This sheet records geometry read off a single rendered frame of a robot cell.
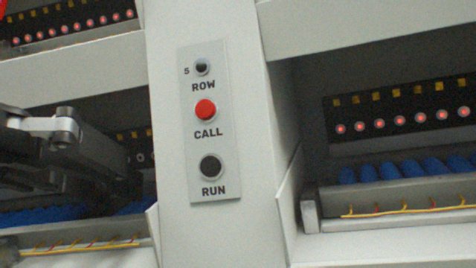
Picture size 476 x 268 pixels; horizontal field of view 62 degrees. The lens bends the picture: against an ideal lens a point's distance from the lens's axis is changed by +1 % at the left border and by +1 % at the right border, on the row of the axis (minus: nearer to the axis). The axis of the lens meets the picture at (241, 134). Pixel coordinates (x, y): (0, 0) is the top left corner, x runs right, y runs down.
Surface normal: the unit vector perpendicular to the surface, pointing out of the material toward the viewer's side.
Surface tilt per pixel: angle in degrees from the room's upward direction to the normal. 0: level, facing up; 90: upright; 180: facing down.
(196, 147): 90
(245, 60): 90
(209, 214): 90
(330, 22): 108
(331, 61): 90
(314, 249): 18
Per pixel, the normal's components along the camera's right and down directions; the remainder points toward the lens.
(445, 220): -0.22, 0.19
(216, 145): -0.27, -0.11
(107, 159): 0.98, -0.11
